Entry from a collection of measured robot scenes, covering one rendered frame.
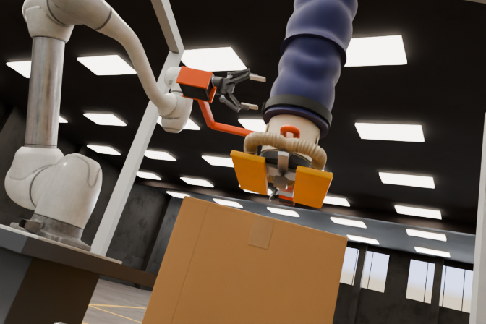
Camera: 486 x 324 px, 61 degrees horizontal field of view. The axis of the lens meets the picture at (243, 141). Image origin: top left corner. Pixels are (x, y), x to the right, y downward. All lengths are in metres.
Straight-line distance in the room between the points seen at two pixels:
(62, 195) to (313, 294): 0.79
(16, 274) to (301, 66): 1.01
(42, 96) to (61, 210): 0.41
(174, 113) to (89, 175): 0.49
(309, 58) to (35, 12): 0.91
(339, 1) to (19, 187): 1.23
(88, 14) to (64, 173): 0.52
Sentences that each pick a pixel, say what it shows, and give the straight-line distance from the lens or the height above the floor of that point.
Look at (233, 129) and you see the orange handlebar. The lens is 1.33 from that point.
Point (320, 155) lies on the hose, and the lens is 1.15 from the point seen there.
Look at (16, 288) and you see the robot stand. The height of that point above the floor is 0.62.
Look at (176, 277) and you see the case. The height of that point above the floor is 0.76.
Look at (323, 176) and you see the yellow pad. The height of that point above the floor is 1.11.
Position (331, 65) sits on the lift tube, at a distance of 1.41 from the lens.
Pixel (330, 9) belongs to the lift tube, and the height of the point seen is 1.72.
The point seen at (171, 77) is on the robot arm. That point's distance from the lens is 1.80.
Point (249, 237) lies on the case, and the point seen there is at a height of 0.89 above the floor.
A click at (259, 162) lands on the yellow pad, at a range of 1.16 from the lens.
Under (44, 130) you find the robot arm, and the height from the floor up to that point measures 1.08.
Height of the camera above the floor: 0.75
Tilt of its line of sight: 20 degrees up
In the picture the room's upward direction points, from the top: 17 degrees clockwise
